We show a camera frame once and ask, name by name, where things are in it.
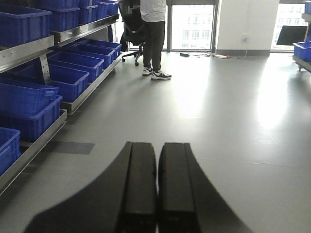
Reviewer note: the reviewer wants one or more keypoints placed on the blue bin top shelf near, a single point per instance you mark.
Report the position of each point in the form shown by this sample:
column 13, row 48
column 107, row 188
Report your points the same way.
column 21, row 25

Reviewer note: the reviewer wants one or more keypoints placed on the blue bin lower row far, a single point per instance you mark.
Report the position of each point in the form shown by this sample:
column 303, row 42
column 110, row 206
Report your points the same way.
column 92, row 65

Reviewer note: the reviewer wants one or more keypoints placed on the black office chair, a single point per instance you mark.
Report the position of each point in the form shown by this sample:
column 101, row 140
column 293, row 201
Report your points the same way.
column 133, row 28

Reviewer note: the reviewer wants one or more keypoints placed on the standing person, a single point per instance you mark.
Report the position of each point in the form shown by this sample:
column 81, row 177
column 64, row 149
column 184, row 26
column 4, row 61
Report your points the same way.
column 153, row 18

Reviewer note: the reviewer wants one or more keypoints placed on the blue bin shelf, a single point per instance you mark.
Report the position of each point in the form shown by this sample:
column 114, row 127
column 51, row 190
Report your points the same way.
column 21, row 25
column 65, row 13

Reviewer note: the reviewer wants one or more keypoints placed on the white power strip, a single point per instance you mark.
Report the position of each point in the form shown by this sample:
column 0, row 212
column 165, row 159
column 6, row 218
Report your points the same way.
column 221, row 56

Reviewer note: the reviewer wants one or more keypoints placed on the blue bin lower middle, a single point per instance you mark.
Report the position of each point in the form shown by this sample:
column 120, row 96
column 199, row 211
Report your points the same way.
column 71, row 82

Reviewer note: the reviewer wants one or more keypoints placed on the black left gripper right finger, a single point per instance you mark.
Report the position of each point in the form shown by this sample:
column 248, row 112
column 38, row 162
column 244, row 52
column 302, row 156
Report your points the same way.
column 188, row 201

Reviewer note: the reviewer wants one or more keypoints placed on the blue bin lower farthest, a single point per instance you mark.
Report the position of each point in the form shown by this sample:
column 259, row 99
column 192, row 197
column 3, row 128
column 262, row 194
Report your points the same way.
column 107, row 51

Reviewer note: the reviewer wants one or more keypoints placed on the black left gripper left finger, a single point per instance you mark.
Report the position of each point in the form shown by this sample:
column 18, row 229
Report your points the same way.
column 122, row 199

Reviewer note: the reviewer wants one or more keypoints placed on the blue bin on cart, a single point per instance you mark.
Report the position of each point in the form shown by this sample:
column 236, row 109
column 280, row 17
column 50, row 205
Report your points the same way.
column 302, row 50

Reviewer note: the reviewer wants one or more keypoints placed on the black monitor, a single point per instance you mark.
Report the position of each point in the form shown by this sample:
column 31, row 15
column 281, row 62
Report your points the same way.
column 291, row 34

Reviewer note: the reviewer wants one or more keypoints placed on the blue bin lower nearest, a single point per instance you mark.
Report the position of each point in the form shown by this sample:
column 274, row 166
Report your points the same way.
column 9, row 148

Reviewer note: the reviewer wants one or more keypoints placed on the blue bin lower stacked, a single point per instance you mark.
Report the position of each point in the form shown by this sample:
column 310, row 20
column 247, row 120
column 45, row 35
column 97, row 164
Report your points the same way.
column 28, row 107

